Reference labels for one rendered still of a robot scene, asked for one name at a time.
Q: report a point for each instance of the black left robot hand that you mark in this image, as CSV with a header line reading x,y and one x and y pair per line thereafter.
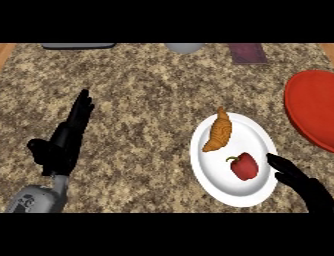
x,y
65,140

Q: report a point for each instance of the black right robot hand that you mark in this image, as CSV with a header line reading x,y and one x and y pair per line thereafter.
x,y
306,190

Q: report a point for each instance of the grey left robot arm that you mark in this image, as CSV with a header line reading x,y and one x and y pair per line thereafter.
x,y
39,198

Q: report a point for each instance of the red bell pepper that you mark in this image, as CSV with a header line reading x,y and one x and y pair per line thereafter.
x,y
244,166

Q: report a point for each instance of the white plate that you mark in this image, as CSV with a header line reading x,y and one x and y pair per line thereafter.
x,y
234,159

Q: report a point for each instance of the red bowl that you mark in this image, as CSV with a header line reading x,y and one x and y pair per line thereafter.
x,y
324,110

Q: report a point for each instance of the orange croissant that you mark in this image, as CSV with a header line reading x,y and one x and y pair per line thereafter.
x,y
219,131

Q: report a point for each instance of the dark grey flat tray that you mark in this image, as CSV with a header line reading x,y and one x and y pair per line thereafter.
x,y
79,45

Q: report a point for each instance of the grey round cup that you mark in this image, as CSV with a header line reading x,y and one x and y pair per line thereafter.
x,y
183,47

